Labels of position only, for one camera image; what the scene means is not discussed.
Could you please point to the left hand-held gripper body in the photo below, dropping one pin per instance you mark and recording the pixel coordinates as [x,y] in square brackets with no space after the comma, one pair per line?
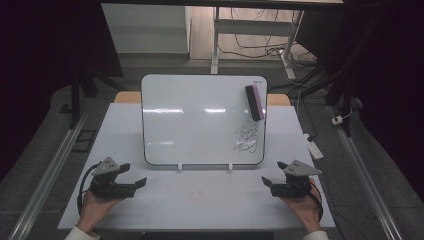
[106,190]

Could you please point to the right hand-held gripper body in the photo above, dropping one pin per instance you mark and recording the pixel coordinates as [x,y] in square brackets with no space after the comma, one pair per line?
[293,186]

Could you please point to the purple and black whiteboard eraser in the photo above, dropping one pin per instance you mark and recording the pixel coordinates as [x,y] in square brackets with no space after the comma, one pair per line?
[255,103]

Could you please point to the person's left hand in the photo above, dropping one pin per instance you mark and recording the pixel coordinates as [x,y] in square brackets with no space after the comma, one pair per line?
[95,208]

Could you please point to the person's right hand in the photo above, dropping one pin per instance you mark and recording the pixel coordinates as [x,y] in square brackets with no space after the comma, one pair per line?
[308,210]

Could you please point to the white power strip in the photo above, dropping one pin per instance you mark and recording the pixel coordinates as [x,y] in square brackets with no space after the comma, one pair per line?
[315,150]

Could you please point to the white whiteboard stand foot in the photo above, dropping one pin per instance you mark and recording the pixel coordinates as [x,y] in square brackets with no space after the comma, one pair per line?
[230,167]
[180,167]

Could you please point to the black floor socket plate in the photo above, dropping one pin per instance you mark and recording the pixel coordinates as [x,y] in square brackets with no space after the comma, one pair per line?
[85,140]

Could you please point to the wooden table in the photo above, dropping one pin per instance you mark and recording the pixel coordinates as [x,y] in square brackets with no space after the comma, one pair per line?
[128,97]

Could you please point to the small white adapter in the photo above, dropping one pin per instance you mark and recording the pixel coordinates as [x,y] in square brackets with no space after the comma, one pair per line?
[337,120]

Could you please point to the white whiteboard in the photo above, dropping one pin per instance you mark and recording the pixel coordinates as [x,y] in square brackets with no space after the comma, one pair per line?
[200,133]

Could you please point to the small black floor plate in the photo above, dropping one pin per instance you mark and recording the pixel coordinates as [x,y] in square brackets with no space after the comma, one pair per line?
[65,108]

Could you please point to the black stand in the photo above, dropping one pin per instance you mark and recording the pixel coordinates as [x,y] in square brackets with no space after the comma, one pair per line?
[346,106]
[75,100]

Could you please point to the dark curtain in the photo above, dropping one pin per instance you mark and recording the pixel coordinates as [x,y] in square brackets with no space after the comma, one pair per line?
[393,83]
[33,66]

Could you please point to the white cabinet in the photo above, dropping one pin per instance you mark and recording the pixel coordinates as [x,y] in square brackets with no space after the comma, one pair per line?
[146,30]

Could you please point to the white-legged desk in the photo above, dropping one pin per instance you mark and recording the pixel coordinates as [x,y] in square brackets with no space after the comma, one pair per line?
[253,27]

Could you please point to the aluminium rail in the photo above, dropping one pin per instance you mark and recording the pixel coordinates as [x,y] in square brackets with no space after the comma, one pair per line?
[50,173]
[366,186]

